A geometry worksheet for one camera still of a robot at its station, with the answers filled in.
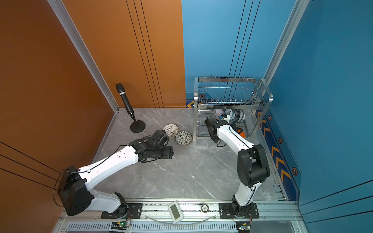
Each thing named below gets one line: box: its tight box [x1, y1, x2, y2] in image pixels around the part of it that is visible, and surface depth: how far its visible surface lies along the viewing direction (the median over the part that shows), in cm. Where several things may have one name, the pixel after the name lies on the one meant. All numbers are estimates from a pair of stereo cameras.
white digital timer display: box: [168, 201, 184, 224], surface depth 72 cm
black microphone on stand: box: [115, 83, 146, 134], surface depth 93 cm
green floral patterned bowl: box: [174, 130, 193, 146], surface depth 101 cm
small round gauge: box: [201, 203, 209, 214], surface depth 71 cm
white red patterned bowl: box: [163, 123, 179, 138], surface depth 105 cm
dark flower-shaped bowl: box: [236, 108, 246, 123], surface depth 104 cm
